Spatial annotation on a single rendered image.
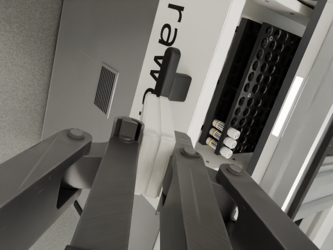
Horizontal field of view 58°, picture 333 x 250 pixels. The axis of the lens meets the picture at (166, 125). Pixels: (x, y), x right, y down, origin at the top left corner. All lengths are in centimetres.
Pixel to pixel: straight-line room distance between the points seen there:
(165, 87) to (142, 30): 39
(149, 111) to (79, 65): 79
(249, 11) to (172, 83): 21
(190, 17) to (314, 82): 17
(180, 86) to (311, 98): 17
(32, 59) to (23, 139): 32
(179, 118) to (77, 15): 72
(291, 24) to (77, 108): 63
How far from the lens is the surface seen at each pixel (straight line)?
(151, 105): 16
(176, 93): 30
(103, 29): 82
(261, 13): 48
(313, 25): 42
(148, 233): 65
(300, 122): 40
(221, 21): 30
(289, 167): 41
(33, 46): 119
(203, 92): 30
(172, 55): 28
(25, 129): 129
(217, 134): 42
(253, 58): 39
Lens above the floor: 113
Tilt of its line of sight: 44 degrees down
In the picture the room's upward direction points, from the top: 126 degrees clockwise
